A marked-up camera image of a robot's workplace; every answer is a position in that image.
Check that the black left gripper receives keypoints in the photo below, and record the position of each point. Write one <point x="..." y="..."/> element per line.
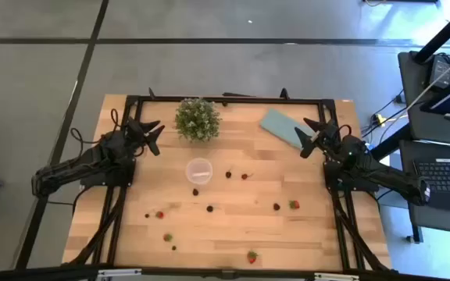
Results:
<point x="136" y="132"/>

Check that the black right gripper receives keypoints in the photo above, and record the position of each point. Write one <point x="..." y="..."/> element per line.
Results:
<point x="328" y="136"/>

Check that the blackberry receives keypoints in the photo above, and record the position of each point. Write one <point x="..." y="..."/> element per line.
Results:
<point x="195" y="192"/>
<point x="276" y="206"/>
<point x="209" y="208"/>

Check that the red cherry with stem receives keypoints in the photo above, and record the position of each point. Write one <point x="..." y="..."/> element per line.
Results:
<point x="244" y="176"/>

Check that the dark cherry with stem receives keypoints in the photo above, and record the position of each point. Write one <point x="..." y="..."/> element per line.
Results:
<point x="228" y="175"/>

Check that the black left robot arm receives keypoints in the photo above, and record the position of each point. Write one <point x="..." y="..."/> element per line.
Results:
<point x="72" y="166"/>

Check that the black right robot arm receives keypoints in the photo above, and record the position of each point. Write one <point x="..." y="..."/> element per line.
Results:
<point x="389" y="175"/>

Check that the teal folded cloth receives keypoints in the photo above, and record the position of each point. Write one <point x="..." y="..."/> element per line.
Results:
<point x="281" y="125"/>

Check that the green potted plant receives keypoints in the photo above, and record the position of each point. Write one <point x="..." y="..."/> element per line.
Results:
<point x="197" y="119"/>

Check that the clear round plastic container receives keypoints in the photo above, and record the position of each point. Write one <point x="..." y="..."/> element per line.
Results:
<point x="199" y="166"/>

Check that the white paper sheet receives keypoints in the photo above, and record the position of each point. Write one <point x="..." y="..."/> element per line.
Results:
<point x="384" y="160"/>

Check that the black desk strut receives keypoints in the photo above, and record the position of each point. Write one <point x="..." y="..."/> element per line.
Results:
<point x="389" y="144"/>

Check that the dark grey desk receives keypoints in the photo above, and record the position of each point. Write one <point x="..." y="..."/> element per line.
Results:
<point x="443" y="222"/>
<point x="432" y="129"/>

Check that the black keyboard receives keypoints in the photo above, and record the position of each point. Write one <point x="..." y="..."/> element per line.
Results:
<point x="447" y="179"/>

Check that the black power adapter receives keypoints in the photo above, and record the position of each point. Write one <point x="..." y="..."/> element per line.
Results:
<point x="440" y="70"/>

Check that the black crossbeam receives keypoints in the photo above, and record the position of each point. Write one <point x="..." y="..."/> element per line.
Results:
<point x="33" y="275"/>

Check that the silver metal bracket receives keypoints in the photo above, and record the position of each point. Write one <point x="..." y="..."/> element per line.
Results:
<point x="119" y="272"/>
<point x="336" y="277"/>

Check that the black diagonal post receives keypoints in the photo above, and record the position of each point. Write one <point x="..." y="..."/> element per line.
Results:
<point x="443" y="35"/>

